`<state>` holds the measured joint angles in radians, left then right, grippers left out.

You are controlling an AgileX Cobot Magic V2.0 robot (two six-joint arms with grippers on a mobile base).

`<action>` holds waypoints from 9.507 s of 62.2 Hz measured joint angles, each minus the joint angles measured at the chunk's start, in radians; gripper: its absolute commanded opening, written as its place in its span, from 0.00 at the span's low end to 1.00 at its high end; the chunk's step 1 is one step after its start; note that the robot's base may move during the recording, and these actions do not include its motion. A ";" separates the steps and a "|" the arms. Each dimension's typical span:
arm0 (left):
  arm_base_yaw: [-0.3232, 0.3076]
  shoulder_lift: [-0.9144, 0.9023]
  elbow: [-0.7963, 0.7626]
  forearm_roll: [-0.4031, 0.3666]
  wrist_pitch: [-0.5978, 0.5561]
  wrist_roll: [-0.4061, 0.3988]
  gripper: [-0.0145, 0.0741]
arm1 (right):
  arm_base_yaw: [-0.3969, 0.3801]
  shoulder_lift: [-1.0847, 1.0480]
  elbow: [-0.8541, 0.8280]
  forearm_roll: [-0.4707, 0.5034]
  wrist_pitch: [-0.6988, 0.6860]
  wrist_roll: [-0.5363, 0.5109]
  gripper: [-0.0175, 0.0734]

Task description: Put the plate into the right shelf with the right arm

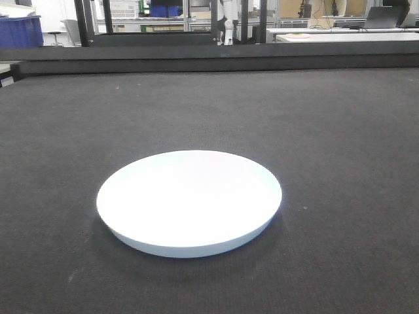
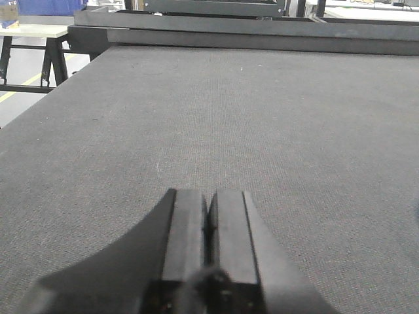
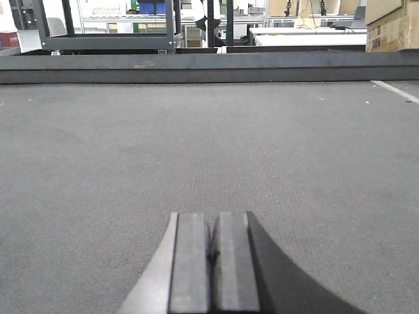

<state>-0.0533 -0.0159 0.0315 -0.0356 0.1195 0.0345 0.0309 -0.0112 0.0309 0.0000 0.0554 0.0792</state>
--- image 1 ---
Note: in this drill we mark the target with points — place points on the round light blue tray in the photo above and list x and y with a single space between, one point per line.
189 203

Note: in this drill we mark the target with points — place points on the blue storage bins on shelf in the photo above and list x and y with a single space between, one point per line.
165 8

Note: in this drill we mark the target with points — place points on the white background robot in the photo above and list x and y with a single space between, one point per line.
227 15

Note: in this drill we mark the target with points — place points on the grey stool chair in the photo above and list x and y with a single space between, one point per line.
71 30

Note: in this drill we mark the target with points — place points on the white lab table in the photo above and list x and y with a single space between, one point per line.
339 35

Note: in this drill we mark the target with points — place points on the grey laptop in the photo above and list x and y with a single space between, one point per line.
383 17

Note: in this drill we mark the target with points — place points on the blue plastic crate background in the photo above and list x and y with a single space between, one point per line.
22 32

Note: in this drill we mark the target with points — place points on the black metal frame rack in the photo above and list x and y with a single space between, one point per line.
115 24

